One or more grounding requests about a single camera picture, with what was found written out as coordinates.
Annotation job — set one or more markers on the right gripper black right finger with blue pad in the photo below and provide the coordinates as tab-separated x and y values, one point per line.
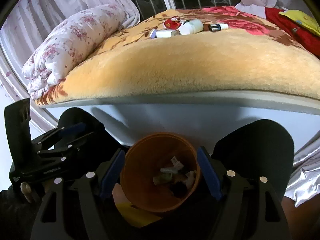
246	208

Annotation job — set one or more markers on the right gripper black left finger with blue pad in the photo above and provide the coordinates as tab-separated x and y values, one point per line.
81	208

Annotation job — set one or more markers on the purple white small case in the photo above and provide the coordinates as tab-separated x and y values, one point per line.
153	33

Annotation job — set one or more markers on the red crochet pouch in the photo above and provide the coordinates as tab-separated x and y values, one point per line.
173	23

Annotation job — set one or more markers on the white green bottle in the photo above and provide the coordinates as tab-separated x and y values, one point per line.
192	27

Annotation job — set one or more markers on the orange trash bucket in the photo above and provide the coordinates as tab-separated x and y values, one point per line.
160	172

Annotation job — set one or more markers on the person's left hand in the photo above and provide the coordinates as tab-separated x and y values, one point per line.
16	216

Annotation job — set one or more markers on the person's black trouser knee left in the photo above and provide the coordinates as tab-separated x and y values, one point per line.
93	133

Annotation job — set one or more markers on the pink floral rolled quilt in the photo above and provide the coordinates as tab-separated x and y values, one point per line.
68	45

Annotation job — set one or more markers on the left sheer white curtain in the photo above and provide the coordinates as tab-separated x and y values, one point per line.
31	21

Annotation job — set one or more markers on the floral beige fleece blanket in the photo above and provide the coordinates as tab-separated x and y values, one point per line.
252	54

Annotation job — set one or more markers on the white charger plug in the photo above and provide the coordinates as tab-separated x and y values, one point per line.
166	33

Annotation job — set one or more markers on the red blanket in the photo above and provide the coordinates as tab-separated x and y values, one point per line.
302	35

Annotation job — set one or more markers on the dark green small bottle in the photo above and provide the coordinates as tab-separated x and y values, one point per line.
186	21

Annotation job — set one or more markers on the yellow cartoon pillow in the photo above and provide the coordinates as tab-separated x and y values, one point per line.
302	19

